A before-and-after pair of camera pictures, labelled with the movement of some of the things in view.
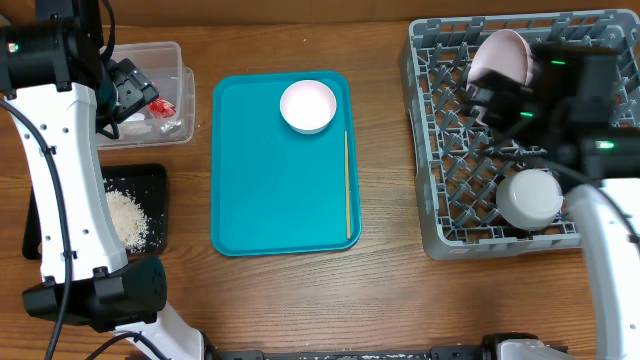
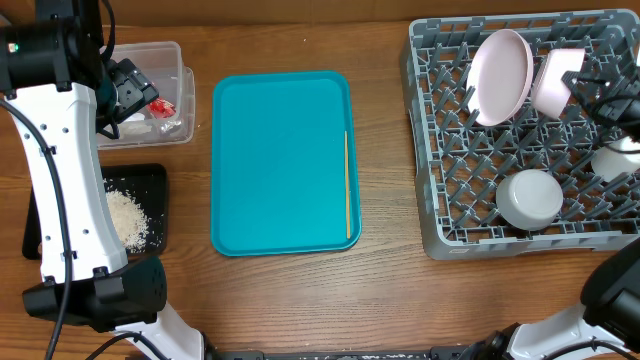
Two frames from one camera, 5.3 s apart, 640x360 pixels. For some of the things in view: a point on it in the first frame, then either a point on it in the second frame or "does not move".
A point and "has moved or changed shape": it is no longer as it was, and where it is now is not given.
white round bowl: x=308 y=107 has moved or changed shape
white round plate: x=502 y=49 does not move
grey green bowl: x=529 y=199 does not move
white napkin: x=134 y=126 does not move
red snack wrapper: x=161 y=108 does not move
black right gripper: x=495 y=86 → x=620 y=102
